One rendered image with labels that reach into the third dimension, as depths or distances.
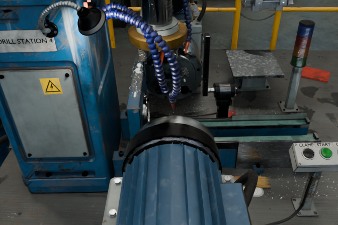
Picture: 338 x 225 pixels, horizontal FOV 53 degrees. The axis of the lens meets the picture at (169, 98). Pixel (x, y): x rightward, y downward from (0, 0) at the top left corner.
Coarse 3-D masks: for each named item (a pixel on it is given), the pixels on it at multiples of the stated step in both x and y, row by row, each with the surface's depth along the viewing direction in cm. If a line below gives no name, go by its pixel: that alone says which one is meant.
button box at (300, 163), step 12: (300, 144) 96; (312, 144) 96; (324, 144) 96; (336, 144) 96; (300, 156) 95; (336, 156) 94; (300, 168) 95; (312, 168) 95; (324, 168) 95; (336, 168) 95
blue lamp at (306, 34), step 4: (300, 28) 134; (304, 28) 132; (308, 28) 132; (312, 28) 132; (300, 32) 134; (304, 32) 133; (308, 32) 133; (312, 32) 134; (300, 36) 135; (304, 36) 134; (308, 36) 134
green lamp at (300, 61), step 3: (294, 57) 141; (297, 57) 140; (306, 57) 140; (291, 60) 144; (294, 60) 142; (297, 60) 140; (300, 60) 140; (303, 60) 140; (291, 63) 144; (294, 63) 142; (297, 63) 141; (300, 63) 141; (303, 63) 141; (300, 66) 142
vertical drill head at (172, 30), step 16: (144, 0) 95; (160, 0) 93; (144, 16) 98; (160, 16) 96; (128, 32) 102; (160, 32) 97; (176, 32) 100; (144, 48) 97; (160, 48) 97; (176, 48) 101
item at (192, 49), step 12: (180, 48) 130; (192, 48) 136; (180, 60) 132; (192, 60) 133; (168, 72) 135; (180, 72) 134; (192, 72) 136; (156, 84) 139; (168, 84) 139; (192, 84) 139; (180, 96) 143
